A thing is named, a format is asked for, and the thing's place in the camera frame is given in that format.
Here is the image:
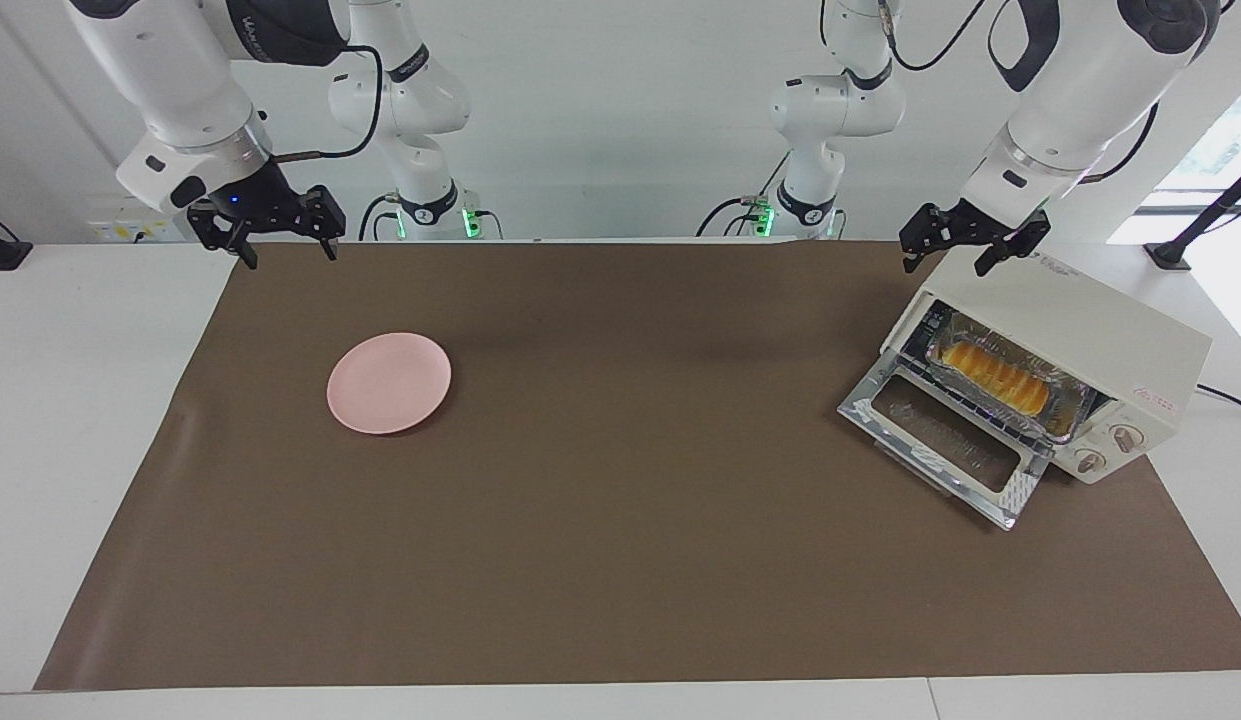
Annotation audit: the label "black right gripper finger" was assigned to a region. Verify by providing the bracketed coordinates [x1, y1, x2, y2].
[187, 203, 260, 271]
[298, 185, 347, 263]

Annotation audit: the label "aluminium foil tray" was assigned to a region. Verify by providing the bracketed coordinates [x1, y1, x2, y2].
[920, 308, 1099, 446]

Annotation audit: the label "golden bread loaf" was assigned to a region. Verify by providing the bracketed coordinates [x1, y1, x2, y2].
[938, 338, 1053, 416]

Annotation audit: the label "brown table mat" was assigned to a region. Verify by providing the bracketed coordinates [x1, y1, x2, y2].
[33, 238, 1241, 693]

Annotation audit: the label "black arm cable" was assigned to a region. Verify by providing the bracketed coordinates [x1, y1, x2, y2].
[818, 0, 1163, 187]
[270, 44, 384, 163]

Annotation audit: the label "black camera stand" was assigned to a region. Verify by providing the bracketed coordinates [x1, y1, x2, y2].
[1144, 160, 1241, 272]

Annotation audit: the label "black arm base cables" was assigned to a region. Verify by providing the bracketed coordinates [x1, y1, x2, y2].
[357, 193, 503, 242]
[694, 150, 849, 241]

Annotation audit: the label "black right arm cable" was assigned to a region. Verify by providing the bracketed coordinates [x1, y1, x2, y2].
[270, 44, 384, 163]

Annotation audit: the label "black table clamp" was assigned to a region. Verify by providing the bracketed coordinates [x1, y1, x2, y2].
[0, 208, 34, 272]

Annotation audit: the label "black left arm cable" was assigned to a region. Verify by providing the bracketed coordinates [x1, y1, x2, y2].
[818, 0, 1163, 187]

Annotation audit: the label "cream toaster oven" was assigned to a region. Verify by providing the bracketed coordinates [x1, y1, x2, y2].
[880, 245, 1214, 487]

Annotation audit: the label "glass oven door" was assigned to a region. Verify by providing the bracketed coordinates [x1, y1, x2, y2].
[838, 352, 1056, 531]

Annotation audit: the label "white wall power outlet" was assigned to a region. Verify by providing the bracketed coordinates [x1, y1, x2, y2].
[88, 220, 183, 246]

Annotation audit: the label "pink round plate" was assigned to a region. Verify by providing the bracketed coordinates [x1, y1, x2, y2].
[326, 332, 453, 436]

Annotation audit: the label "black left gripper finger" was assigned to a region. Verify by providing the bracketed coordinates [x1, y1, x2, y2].
[900, 205, 956, 274]
[974, 215, 1051, 278]

